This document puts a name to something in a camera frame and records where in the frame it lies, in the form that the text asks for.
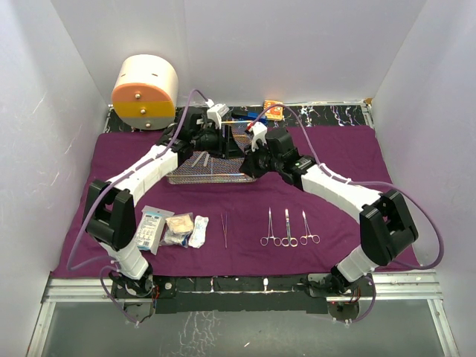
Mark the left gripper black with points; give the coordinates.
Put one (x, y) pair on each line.
(227, 146)

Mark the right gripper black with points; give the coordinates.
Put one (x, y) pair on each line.
(248, 166)

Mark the metal scalpel handle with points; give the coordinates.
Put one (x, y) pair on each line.
(196, 161)
(206, 160)

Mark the wire mesh metal tray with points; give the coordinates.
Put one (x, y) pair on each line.
(218, 170)

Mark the thin metal tweezers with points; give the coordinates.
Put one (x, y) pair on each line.
(224, 220)

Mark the metal forceps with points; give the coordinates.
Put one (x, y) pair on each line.
(270, 238)
(308, 236)

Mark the metal surgical scissors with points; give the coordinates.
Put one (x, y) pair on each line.
(289, 240)

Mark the beige bandage roll packet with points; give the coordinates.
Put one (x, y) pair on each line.
(180, 224)

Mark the small blue white packet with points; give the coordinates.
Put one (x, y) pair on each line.
(170, 238)

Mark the round white drawer box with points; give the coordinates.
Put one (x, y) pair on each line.
(145, 93)

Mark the white gauze packet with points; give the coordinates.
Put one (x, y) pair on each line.
(150, 228)

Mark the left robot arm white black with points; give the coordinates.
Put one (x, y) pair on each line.
(109, 215)

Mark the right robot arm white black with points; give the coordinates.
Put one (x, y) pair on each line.
(386, 225)

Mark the blue black stapler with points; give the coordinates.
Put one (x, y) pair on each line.
(248, 116)

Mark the orange small box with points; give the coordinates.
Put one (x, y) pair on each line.
(274, 110)

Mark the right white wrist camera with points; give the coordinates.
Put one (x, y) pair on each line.
(257, 131)

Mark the black base frame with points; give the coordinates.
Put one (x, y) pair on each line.
(308, 293)

